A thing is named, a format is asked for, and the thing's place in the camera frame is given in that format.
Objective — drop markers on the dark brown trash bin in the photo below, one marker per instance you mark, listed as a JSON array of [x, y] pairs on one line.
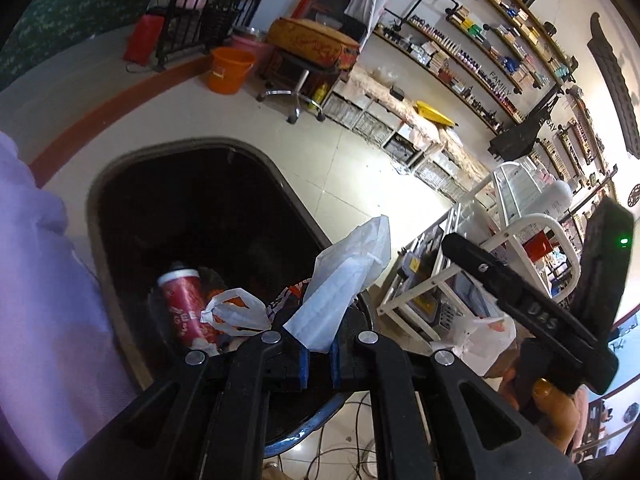
[[200, 210]]

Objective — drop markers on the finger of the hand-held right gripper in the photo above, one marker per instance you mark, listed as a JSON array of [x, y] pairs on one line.
[[470, 260]]

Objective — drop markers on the white paper bag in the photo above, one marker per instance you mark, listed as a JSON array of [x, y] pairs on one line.
[[345, 270]]

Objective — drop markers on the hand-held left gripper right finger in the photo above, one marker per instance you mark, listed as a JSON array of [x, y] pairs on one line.
[[334, 367]]

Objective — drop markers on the lace bench cover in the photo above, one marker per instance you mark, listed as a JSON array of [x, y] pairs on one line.
[[385, 105]]

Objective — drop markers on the metal basin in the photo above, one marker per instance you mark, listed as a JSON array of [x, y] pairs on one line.
[[256, 31]]

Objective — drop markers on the red flat case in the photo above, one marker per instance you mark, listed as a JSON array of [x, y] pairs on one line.
[[144, 40]]

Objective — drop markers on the white plastic shopping bag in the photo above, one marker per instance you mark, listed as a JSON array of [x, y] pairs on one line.
[[480, 340]]

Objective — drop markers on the yellow bottle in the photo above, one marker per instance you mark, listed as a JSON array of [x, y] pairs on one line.
[[317, 95]]

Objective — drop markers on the person's right hand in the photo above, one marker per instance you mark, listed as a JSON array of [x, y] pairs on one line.
[[560, 415]]

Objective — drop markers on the wooden wall shelf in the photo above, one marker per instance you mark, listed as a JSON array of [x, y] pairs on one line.
[[450, 80], [482, 47], [525, 35]]

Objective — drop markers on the pink plastic bucket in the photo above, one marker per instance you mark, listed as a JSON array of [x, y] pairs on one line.
[[252, 50]]

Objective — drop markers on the black metal rack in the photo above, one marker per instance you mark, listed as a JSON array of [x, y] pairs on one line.
[[215, 10]]

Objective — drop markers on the white storage bench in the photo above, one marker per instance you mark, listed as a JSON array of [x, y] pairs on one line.
[[400, 145]]

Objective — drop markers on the orange plastic bucket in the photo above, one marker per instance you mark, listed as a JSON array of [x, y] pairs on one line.
[[227, 70]]

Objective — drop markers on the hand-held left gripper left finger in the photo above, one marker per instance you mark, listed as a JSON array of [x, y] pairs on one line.
[[303, 367]]

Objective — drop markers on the worn red yellow suitcase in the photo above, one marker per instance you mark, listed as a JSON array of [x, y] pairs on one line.
[[312, 45]]

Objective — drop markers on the white metal rack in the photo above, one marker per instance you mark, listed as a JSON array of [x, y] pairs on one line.
[[500, 240]]

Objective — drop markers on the white plastic bag orange print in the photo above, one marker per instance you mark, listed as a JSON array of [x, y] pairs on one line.
[[235, 312]]

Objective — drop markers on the black swivel stool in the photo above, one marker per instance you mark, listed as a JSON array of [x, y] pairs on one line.
[[295, 85]]

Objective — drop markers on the green patterned tablecloth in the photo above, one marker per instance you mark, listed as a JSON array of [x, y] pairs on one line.
[[75, 15]]

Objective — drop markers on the row of small bottles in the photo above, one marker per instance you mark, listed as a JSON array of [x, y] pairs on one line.
[[460, 50]]

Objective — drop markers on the wicker basket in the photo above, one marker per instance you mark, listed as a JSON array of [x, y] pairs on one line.
[[342, 109], [372, 129]]

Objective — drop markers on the black wall clock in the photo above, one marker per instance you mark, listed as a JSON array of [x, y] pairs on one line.
[[635, 196]]

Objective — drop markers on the small black box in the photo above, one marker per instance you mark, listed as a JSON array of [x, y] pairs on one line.
[[397, 93]]

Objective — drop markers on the black carved wall ornament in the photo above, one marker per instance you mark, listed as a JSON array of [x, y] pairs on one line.
[[615, 75]]

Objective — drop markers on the printed snack packet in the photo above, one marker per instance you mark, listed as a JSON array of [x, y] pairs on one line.
[[287, 297]]

